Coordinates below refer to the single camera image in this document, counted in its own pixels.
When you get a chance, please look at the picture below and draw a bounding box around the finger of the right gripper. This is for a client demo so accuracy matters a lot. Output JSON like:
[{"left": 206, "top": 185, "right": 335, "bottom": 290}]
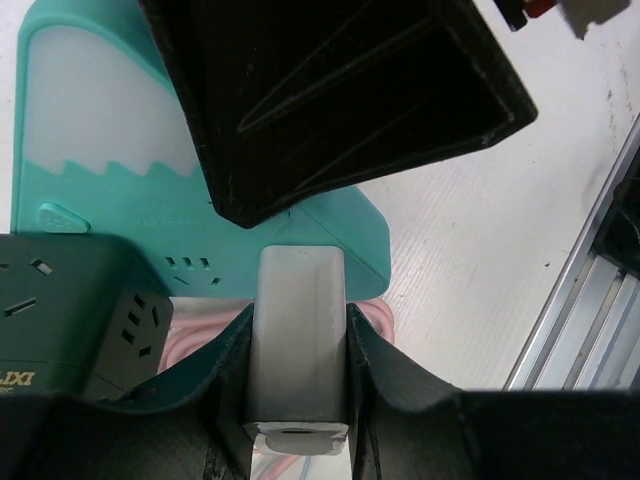
[{"left": 140, "top": 1, "right": 537, "bottom": 228}]

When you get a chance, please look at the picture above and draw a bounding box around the teal triangular power strip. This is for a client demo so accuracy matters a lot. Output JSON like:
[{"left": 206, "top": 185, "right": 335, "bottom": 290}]
[{"left": 10, "top": 1, "right": 391, "bottom": 301}]

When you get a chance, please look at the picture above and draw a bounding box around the aluminium front rail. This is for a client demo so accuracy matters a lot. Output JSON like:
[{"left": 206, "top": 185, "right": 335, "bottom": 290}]
[{"left": 504, "top": 122, "right": 639, "bottom": 390}]

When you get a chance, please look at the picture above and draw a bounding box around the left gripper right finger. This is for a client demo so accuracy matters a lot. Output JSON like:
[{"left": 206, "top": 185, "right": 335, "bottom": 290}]
[{"left": 346, "top": 304, "right": 639, "bottom": 479}]

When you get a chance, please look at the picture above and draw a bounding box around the pink power strip cable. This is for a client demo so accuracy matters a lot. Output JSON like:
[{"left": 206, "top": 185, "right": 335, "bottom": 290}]
[{"left": 154, "top": 297, "right": 394, "bottom": 480}]

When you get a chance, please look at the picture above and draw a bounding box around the dark green cube socket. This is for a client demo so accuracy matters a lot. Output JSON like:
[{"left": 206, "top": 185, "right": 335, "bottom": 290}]
[{"left": 1, "top": 234, "right": 173, "bottom": 400}]

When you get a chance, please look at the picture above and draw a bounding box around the white plug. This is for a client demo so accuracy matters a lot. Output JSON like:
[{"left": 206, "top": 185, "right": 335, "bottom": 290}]
[{"left": 244, "top": 246, "right": 349, "bottom": 456}]

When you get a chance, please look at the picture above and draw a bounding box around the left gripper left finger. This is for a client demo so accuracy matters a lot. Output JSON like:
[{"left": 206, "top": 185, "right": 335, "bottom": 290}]
[{"left": 1, "top": 306, "right": 254, "bottom": 479}]

